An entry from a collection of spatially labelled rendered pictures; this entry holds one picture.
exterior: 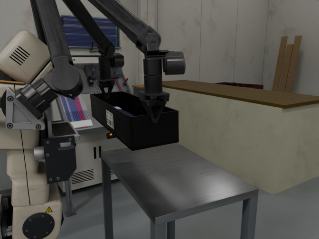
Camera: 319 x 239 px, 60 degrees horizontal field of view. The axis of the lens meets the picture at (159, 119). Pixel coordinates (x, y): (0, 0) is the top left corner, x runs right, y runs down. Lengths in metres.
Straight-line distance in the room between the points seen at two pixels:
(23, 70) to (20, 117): 0.18
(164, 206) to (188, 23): 5.82
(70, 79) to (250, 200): 0.80
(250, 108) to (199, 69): 4.03
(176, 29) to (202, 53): 0.96
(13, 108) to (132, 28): 0.41
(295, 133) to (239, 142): 0.54
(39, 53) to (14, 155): 0.35
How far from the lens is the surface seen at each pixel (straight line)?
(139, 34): 0.87
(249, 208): 1.19
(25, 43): 0.97
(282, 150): 2.86
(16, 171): 1.08
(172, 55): 0.87
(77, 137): 1.00
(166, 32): 6.23
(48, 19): 0.91
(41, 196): 1.07
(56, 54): 0.86
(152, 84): 0.85
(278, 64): 7.87
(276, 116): 2.74
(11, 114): 0.84
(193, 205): 1.02
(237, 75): 7.78
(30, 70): 0.97
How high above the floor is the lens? 1.31
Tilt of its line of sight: 13 degrees down
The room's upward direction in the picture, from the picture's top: straight up
